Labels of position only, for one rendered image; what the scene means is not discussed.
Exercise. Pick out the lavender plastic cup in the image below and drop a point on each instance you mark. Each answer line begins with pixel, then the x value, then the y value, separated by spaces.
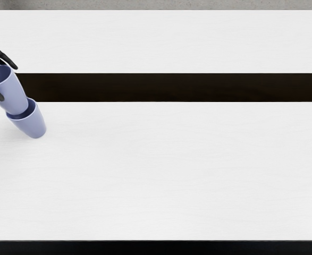
pixel 11 90
pixel 30 123

